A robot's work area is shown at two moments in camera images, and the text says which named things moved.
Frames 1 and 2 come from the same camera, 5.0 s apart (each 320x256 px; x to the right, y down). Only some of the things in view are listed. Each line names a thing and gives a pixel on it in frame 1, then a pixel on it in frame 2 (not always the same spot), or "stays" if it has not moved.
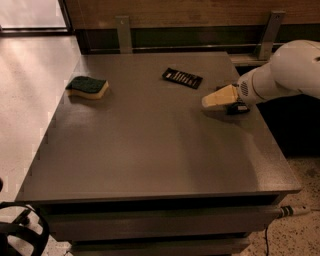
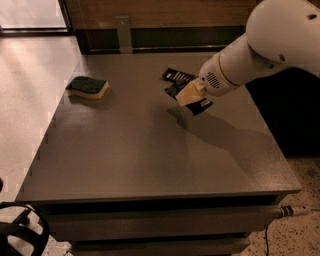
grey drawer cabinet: x=147 y=170 stays
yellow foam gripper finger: x=224 y=95 to x=191 y=93
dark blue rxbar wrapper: x=236 y=108 to x=193 y=108
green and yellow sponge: x=85 y=86 stays
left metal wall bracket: x=124 y=34 stays
